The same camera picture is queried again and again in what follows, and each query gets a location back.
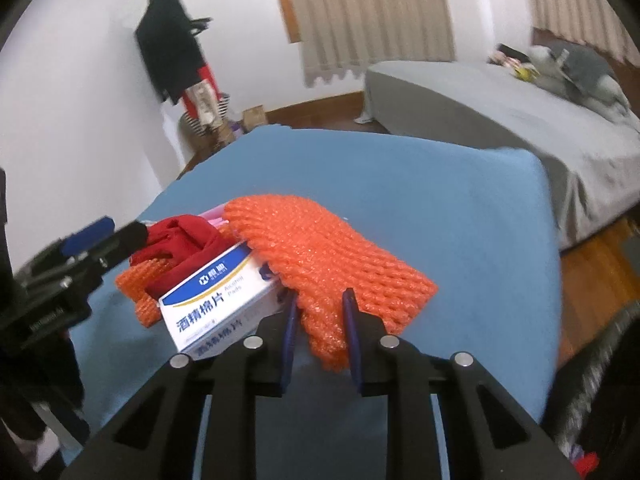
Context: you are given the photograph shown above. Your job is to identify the wide beige curtain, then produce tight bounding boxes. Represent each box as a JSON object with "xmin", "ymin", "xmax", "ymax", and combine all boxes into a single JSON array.
[{"xmin": 280, "ymin": 0, "xmax": 457, "ymax": 87}]

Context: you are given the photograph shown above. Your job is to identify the bed with grey sheet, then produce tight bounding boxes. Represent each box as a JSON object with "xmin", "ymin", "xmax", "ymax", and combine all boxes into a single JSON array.
[{"xmin": 357, "ymin": 60, "xmax": 640, "ymax": 253}]

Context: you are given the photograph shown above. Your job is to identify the large brown paper bag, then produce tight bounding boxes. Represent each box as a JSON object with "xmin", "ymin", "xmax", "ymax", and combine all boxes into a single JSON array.
[{"xmin": 182, "ymin": 125, "xmax": 236, "ymax": 161}]

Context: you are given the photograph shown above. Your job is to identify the wooden window frame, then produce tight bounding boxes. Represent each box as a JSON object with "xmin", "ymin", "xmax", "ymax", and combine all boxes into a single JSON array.
[{"xmin": 267, "ymin": 0, "xmax": 303, "ymax": 43}]

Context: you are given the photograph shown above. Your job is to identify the pink face mask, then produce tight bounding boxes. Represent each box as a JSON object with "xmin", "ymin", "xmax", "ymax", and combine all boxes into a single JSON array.
[{"xmin": 200, "ymin": 204, "xmax": 231, "ymax": 228}]

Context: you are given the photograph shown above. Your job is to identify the pink doll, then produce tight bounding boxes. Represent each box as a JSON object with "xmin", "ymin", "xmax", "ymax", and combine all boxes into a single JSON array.
[{"xmin": 492, "ymin": 44, "xmax": 526, "ymax": 68}]

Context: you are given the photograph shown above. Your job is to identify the black coat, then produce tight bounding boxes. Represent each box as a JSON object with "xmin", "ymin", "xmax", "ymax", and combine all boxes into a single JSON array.
[{"xmin": 134, "ymin": 0, "xmax": 206, "ymax": 106}]

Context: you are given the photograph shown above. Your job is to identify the grey folded duvet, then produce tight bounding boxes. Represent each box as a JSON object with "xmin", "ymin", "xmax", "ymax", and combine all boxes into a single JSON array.
[{"xmin": 530, "ymin": 42, "xmax": 633, "ymax": 121}]

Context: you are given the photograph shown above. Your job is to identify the blue table blanket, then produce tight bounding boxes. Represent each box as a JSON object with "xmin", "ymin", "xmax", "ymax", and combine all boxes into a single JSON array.
[{"xmin": 62, "ymin": 125, "xmax": 563, "ymax": 480}]

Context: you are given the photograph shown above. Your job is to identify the dark grey clothing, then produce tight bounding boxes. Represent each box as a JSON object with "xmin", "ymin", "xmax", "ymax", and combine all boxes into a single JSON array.
[{"xmin": 560, "ymin": 42, "xmax": 618, "ymax": 93}]

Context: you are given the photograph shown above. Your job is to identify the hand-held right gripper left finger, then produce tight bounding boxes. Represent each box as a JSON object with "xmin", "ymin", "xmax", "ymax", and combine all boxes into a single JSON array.
[{"xmin": 60, "ymin": 287, "xmax": 302, "ymax": 480}]

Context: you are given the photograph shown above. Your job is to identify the orange foam fruit net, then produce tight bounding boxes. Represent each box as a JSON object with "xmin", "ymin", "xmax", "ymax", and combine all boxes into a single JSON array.
[
  {"xmin": 222, "ymin": 194, "xmax": 440, "ymax": 373},
  {"xmin": 115, "ymin": 260, "xmax": 168, "ymax": 331}
]

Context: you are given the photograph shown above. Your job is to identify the red garment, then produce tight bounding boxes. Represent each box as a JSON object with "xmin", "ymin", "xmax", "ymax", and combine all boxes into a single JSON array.
[{"xmin": 180, "ymin": 62, "xmax": 221, "ymax": 121}]

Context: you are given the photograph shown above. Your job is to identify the wooden headboard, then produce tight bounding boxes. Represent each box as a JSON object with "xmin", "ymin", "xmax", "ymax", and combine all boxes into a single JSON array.
[{"xmin": 530, "ymin": 25, "xmax": 640, "ymax": 68}]

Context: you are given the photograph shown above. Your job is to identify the white and blue box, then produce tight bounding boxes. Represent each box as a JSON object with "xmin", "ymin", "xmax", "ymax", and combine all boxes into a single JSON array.
[{"xmin": 159, "ymin": 242, "xmax": 296, "ymax": 361}]

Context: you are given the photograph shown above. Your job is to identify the red cloth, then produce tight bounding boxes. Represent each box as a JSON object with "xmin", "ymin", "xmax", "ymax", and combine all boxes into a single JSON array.
[{"xmin": 129, "ymin": 214, "xmax": 238, "ymax": 301}]

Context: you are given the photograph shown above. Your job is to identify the trash bin with black bag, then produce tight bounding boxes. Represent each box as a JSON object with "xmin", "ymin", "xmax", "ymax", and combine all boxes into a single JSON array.
[{"xmin": 550, "ymin": 300, "xmax": 640, "ymax": 480}]

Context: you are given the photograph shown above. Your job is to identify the striped tote bag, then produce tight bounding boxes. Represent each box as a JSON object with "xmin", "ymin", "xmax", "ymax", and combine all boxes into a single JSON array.
[{"xmin": 179, "ymin": 92, "xmax": 232, "ymax": 138}]

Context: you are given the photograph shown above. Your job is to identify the narrow beige curtain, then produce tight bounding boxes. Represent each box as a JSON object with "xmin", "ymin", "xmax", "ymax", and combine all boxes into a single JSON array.
[{"xmin": 522, "ymin": 0, "xmax": 638, "ymax": 63}]

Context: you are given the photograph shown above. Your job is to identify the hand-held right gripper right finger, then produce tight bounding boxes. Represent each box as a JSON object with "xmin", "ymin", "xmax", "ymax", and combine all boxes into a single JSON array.
[{"xmin": 341, "ymin": 287, "xmax": 583, "ymax": 480}]

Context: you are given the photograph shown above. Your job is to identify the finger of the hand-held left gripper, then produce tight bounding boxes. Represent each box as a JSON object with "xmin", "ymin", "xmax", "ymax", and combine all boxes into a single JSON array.
[
  {"xmin": 30, "ymin": 221, "xmax": 150, "ymax": 291},
  {"xmin": 15, "ymin": 216, "xmax": 116, "ymax": 277}
]

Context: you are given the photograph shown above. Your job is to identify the beige garment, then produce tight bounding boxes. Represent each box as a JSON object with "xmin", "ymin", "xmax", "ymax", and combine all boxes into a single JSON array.
[{"xmin": 192, "ymin": 82, "xmax": 223, "ymax": 128}]

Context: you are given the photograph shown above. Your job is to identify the small brown paper bag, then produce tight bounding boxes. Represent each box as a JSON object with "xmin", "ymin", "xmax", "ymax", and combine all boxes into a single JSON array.
[{"xmin": 242, "ymin": 105, "xmax": 268, "ymax": 133}]

